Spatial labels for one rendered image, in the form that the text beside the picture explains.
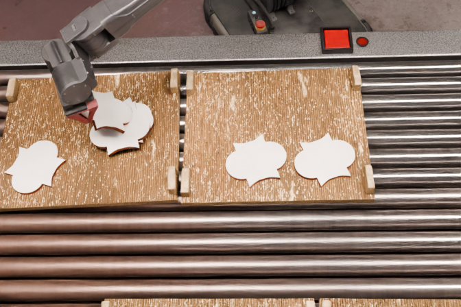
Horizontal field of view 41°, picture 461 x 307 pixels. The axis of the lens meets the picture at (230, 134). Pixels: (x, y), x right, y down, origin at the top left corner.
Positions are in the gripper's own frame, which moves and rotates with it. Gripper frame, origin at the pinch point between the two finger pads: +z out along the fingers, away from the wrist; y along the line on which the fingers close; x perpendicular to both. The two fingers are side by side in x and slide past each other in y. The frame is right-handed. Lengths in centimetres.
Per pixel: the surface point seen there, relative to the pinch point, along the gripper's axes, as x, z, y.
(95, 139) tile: 0.4, 7.6, -3.4
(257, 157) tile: -31.4, 10.1, -21.0
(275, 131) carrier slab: -37.9, 11.2, -15.8
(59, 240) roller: 14.2, 12.0, -21.7
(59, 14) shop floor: 5, 104, 138
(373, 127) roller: -60, 15, -22
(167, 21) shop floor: -40, 105, 113
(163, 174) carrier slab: -11.0, 10.8, -16.1
